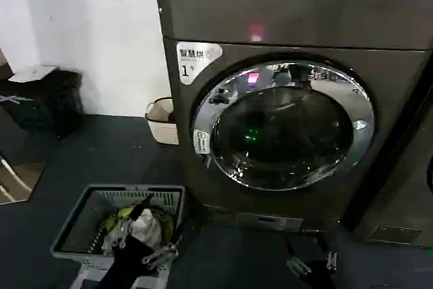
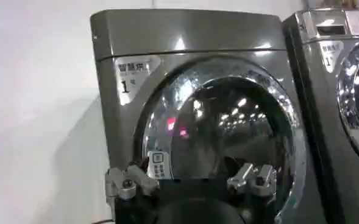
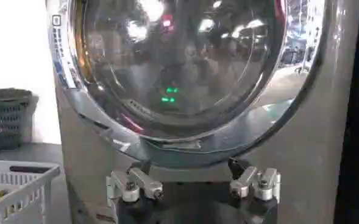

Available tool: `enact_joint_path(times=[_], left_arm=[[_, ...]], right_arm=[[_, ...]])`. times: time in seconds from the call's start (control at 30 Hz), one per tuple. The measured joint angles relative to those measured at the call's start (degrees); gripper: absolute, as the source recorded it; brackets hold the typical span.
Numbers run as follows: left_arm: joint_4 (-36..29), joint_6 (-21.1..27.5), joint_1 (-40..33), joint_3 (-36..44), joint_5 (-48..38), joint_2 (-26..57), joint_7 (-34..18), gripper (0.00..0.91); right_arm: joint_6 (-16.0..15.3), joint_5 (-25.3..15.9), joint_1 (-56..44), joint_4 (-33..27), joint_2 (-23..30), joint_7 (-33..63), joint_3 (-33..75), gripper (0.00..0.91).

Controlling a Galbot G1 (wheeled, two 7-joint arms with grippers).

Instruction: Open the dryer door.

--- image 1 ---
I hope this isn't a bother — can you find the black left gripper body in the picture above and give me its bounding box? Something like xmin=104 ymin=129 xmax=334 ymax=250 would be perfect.
xmin=97 ymin=231 xmax=157 ymax=289

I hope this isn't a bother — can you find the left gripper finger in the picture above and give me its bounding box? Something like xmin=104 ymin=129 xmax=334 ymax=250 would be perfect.
xmin=110 ymin=195 xmax=153 ymax=248
xmin=141 ymin=225 xmax=186 ymax=267

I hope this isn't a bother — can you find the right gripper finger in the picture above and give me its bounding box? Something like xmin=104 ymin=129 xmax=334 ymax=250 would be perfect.
xmin=283 ymin=234 xmax=312 ymax=275
xmin=322 ymin=234 xmax=338 ymax=271

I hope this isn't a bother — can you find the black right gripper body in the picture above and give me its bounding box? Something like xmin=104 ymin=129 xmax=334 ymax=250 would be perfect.
xmin=300 ymin=261 xmax=340 ymax=289

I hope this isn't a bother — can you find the white garment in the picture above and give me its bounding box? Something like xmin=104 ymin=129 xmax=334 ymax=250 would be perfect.
xmin=129 ymin=208 xmax=164 ymax=246

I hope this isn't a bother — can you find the yellow-green garment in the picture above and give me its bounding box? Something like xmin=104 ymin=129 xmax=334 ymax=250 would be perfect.
xmin=103 ymin=206 xmax=175 ymax=246

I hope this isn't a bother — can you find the grey plastic laundry basket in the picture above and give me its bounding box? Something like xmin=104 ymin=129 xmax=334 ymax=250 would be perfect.
xmin=49 ymin=184 xmax=186 ymax=289

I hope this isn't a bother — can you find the cream plastic bucket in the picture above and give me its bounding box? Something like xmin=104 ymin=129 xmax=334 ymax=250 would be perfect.
xmin=145 ymin=97 xmax=179 ymax=146

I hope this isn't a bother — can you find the small white door sticker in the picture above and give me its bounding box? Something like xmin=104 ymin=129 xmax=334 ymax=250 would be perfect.
xmin=193 ymin=129 xmax=212 ymax=165

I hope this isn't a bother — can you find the grey dryer, partly seen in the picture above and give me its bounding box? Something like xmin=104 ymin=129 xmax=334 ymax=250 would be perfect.
xmin=351 ymin=0 xmax=433 ymax=248

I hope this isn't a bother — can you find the round glass dryer door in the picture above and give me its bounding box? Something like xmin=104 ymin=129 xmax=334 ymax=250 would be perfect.
xmin=191 ymin=52 xmax=375 ymax=192

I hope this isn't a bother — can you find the white label sticker with print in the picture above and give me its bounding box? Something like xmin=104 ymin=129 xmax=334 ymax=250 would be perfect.
xmin=175 ymin=41 xmax=224 ymax=86

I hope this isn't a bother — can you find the grey front-load dryer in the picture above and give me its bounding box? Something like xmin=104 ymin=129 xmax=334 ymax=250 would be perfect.
xmin=154 ymin=0 xmax=433 ymax=233

